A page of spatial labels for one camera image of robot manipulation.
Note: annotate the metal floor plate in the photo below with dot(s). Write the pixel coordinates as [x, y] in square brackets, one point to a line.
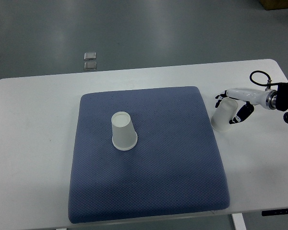
[90, 65]
[90, 55]

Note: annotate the upper metal floor plate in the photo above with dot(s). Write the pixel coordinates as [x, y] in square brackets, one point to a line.
[90, 55]

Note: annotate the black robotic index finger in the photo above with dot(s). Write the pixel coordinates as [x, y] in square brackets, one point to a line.
[222, 95]

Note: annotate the white paper cup on mat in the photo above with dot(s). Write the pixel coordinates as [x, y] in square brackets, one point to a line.
[124, 136]

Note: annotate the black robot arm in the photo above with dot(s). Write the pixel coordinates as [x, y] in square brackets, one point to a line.
[281, 99]

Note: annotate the brown cardboard box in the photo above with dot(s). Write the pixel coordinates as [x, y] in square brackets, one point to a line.
[274, 4]

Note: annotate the black desk control panel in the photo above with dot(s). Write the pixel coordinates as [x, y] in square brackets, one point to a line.
[275, 212]

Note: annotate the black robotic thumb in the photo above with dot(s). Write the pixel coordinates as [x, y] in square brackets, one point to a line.
[244, 112]

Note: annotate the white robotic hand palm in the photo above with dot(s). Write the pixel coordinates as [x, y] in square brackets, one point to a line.
[266, 98]

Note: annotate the blue textured cushion mat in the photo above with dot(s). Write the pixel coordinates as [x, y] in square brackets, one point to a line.
[174, 168]

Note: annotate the lower metal floor plate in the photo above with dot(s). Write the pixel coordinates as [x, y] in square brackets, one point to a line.
[90, 65]

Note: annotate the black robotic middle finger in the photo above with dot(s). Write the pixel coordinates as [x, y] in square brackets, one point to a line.
[218, 102]

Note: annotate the white paper cup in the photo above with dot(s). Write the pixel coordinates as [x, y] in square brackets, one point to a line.
[124, 136]
[223, 114]

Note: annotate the white table leg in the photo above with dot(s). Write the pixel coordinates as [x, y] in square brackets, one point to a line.
[238, 221]

